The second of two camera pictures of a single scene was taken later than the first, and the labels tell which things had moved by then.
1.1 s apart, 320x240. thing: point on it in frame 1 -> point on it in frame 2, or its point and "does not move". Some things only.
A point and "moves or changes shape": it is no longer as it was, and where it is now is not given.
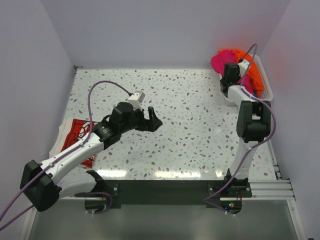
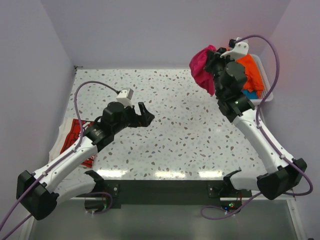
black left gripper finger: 152,116 -> 142,108
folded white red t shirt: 72,132 does not move
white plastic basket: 267,94 does not move
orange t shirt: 253,72 does not move
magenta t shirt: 218,60 moves or changes shape
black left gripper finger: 152,125 -> 145,119
